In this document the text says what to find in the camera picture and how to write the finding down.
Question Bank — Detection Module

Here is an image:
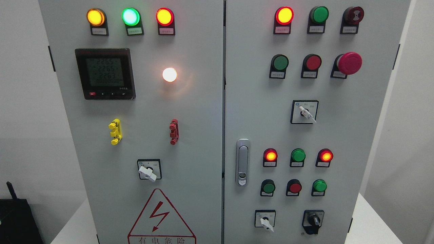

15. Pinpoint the white selector switch upper right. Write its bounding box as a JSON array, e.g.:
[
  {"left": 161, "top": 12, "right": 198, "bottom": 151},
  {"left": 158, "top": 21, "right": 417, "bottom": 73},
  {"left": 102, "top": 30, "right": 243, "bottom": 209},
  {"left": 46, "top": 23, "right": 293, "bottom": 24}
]
[{"left": 290, "top": 100, "right": 319, "bottom": 124}]

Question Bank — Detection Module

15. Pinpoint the white selector switch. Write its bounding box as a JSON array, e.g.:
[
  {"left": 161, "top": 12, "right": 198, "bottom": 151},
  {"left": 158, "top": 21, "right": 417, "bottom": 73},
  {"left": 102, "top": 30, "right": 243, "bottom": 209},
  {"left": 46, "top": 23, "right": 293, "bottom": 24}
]
[
  {"left": 254, "top": 209, "right": 276, "bottom": 232},
  {"left": 290, "top": 100, "right": 319, "bottom": 124}
]

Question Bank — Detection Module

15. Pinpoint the left grey cabinet door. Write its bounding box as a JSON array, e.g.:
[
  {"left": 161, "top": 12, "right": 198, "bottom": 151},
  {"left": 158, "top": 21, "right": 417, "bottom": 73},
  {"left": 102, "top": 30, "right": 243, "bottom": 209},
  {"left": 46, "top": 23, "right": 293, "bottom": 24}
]
[{"left": 39, "top": 0, "right": 223, "bottom": 244}]

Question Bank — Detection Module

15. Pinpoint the green indicator lower middle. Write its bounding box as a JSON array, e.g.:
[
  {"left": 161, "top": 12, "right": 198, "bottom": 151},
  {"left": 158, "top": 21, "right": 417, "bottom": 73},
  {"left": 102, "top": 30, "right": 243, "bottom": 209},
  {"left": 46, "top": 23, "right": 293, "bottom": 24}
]
[{"left": 290, "top": 148, "right": 306, "bottom": 168}]

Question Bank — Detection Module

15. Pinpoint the yellow terminal connector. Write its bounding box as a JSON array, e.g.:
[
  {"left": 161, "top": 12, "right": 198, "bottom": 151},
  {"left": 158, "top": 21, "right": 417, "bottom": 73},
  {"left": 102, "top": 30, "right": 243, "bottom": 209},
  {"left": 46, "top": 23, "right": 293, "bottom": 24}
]
[{"left": 108, "top": 118, "right": 123, "bottom": 145}]

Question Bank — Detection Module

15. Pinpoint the red terminal connector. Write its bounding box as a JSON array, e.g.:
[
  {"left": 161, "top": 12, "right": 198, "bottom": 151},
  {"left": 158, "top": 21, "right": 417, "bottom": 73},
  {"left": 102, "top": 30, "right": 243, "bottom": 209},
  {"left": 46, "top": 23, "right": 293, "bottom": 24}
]
[{"left": 169, "top": 119, "right": 179, "bottom": 145}]

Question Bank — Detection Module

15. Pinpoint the green push button upper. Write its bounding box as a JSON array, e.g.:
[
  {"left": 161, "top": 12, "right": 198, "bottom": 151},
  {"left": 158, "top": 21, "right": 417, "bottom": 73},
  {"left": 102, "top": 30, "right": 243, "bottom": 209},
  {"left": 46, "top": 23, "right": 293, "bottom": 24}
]
[{"left": 269, "top": 54, "right": 289, "bottom": 79}]

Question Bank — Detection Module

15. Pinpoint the red push button upper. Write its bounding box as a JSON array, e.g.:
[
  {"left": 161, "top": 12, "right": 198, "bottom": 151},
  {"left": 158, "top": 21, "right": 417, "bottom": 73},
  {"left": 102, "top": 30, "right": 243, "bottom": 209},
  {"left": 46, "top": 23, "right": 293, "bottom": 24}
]
[{"left": 300, "top": 54, "right": 321, "bottom": 79}]

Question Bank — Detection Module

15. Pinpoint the dark red buzzer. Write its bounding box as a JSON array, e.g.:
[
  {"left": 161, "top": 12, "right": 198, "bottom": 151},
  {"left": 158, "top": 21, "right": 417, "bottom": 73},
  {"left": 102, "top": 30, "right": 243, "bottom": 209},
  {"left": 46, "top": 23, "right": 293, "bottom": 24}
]
[{"left": 340, "top": 6, "right": 364, "bottom": 34}]

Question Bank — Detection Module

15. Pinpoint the white selector switch left door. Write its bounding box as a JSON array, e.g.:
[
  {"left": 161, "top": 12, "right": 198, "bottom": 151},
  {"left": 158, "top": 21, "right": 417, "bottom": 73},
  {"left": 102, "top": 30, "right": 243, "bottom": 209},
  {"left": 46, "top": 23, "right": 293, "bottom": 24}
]
[{"left": 137, "top": 159, "right": 162, "bottom": 182}]

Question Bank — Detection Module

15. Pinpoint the right grey cabinet door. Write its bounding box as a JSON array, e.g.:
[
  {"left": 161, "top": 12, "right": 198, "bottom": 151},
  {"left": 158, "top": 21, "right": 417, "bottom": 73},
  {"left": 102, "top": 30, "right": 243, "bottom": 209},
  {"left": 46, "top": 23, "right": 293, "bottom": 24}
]
[{"left": 223, "top": 0, "right": 410, "bottom": 244}]

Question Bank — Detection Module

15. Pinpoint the green lit indicator light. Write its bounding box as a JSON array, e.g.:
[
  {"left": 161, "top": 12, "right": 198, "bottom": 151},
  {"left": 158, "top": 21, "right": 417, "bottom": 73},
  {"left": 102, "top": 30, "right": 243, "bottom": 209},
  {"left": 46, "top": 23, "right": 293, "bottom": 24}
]
[{"left": 121, "top": 7, "right": 144, "bottom": 36}]

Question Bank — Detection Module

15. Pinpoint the red emergency stop mushroom button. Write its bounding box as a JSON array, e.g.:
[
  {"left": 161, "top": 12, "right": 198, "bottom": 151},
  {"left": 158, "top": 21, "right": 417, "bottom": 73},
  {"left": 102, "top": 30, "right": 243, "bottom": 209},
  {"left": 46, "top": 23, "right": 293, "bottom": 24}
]
[{"left": 330, "top": 52, "right": 362, "bottom": 79}]

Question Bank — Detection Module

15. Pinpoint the black knob selector switch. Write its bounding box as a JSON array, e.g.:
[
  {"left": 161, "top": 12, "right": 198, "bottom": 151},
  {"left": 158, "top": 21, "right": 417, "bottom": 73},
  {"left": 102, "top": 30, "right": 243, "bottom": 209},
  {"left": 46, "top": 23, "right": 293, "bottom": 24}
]
[{"left": 302, "top": 210, "right": 324, "bottom": 235}]

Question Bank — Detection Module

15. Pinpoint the black device with antenna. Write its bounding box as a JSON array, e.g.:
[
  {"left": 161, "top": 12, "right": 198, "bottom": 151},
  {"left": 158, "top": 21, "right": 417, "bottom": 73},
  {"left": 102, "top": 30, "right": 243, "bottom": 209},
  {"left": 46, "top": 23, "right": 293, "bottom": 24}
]
[{"left": 0, "top": 182, "right": 43, "bottom": 244}]

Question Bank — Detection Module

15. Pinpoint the red push button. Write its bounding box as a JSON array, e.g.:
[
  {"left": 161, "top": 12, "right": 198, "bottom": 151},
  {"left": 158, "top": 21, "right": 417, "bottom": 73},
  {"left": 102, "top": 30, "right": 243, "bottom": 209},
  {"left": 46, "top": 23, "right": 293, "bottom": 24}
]
[
  {"left": 286, "top": 179, "right": 302, "bottom": 197},
  {"left": 300, "top": 54, "right": 321, "bottom": 79}
]

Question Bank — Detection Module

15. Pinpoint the green push button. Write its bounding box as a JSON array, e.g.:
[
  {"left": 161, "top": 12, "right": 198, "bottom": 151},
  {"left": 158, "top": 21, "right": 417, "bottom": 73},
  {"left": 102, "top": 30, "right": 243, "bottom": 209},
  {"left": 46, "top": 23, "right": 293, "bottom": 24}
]
[
  {"left": 269, "top": 54, "right": 289, "bottom": 79},
  {"left": 259, "top": 179, "right": 276, "bottom": 197}
]

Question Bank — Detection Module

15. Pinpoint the green indicator top right door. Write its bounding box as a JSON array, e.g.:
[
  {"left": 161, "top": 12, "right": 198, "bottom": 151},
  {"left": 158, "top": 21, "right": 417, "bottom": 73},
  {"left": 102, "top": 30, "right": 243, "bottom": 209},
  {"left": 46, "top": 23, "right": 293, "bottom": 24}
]
[{"left": 307, "top": 6, "right": 330, "bottom": 34}]

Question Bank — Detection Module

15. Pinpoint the black digital power meter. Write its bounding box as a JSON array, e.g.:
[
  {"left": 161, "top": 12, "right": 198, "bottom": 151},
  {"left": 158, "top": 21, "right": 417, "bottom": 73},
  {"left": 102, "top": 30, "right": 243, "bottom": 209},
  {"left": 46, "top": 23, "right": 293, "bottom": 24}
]
[{"left": 75, "top": 48, "right": 136, "bottom": 100}]

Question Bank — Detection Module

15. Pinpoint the red lit indicator lower left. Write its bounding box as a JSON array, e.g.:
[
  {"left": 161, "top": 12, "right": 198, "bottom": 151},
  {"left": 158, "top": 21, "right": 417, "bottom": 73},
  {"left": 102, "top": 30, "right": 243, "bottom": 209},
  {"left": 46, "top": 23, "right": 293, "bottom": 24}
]
[{"left": 262, "top": 148, "right": 278, "bottom": 168}]

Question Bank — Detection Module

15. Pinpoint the red push button lower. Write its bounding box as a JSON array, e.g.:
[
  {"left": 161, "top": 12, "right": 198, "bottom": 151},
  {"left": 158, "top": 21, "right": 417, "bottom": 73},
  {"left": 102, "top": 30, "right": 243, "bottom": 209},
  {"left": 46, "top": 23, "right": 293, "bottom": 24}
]
[{"left": 286, "top": 179, "right": 302, "bottom": 197}]

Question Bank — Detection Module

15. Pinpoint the red indicator lower right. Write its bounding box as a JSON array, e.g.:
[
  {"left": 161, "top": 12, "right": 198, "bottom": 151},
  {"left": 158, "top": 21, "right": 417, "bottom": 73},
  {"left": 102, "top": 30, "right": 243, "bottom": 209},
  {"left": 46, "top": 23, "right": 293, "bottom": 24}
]
[{"left": 316, "top": 148, "right": 333, "bottom": 168}]

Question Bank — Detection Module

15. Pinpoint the green indicator bottom right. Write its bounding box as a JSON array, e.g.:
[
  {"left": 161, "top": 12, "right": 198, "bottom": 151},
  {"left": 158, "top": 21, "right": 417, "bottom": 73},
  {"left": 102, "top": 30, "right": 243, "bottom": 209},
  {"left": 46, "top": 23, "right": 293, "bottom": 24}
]
[{"left": 311, "top": 179, "right": 328, "bottom": 197}]

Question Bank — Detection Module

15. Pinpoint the red ringed lit indicator light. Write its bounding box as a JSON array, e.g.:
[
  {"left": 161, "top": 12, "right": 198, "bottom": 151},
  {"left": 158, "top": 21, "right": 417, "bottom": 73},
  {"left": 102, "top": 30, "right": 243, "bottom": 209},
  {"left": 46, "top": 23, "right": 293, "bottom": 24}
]
[{"left": 156, "top": 7, "right": 176, "bottom": 36}]

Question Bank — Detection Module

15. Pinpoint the white selector switch bottom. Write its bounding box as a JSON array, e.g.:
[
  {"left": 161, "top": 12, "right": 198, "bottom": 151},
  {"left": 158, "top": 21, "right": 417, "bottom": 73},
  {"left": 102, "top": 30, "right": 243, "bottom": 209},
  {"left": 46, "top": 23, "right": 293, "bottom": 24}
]
[{"left": 254, "top": 209, "right": 276, "bottom": 232}]

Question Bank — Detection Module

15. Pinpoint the green push button lower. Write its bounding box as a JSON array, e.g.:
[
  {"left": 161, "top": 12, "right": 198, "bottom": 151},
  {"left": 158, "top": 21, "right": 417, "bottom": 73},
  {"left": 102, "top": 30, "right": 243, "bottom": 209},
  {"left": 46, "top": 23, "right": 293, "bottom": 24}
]
[{"left": 259, "top": 179, "right": 276, "bottom": 197}]

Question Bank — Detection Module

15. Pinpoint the red electrical hazard warning sign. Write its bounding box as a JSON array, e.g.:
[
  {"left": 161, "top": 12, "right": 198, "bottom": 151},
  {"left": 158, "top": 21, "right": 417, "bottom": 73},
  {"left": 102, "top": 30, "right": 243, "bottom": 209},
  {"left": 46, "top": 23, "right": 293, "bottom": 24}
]
[{"left": 127, "top": 188, "right": 197, "bottom": 244}]

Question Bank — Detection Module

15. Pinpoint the red lit indicator right door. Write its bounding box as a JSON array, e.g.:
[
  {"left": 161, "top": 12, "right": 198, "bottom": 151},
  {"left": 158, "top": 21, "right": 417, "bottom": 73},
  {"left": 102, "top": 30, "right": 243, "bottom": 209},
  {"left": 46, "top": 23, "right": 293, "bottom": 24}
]
[{"left": 273, "top": 6, "right": 294, "bottom": 35}]

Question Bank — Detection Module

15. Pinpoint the white glowing lamp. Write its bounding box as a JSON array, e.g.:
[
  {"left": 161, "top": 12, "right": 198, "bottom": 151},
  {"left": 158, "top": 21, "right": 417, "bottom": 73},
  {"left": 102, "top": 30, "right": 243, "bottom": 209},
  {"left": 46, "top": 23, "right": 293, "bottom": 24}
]
[{"left": 162, "top": 67, "right": 178, "bottom": 82}]

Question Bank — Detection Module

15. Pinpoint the yellow indicator light top left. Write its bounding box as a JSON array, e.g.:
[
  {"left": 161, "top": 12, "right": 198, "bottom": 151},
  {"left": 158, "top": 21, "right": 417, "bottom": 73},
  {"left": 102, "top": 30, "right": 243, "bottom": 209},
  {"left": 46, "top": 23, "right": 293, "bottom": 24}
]
[{"left": 86, "top": 8, "right": 109, "bottom": 36}]

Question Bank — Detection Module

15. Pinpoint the grey cabinet door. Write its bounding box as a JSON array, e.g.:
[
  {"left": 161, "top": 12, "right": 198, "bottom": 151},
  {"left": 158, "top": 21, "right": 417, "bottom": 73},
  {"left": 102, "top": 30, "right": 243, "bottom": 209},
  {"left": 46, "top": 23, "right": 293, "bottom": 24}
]
[
  {"left": 39, "top": 0, "right": 223, "bottom": 244},
  {"left": 223, "top": 0, "right": 410, "bottom": 244}
]

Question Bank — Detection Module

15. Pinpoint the silver door lock handle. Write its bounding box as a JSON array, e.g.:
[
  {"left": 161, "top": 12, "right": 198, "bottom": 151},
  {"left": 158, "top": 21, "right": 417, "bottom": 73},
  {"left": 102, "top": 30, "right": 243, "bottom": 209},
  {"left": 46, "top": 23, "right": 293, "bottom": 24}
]
[{"left": 235, "top": 138, "right": 251, "bottom": 186}]

